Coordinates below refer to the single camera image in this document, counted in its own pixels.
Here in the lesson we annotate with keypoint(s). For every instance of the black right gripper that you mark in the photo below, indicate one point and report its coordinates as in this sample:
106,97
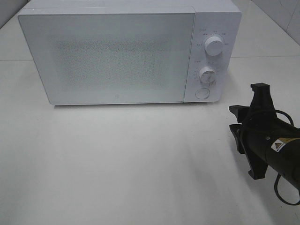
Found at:
255,121

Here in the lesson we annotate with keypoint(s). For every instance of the round door release button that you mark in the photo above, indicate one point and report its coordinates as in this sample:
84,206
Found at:
202,93

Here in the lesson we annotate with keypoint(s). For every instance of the white timer knob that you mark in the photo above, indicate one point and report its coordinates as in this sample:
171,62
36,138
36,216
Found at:
207,75

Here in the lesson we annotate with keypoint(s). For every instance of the white microwave door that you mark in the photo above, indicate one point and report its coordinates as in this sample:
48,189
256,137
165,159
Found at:
110,59

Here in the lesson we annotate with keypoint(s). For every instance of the upper white power knob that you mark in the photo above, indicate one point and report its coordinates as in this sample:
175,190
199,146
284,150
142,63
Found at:
214,45

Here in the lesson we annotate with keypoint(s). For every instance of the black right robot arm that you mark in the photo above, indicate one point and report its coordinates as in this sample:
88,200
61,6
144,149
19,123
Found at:
283,152

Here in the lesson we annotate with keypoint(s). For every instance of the white microwave oven body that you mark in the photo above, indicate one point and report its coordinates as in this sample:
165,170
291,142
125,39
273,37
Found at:
211,17

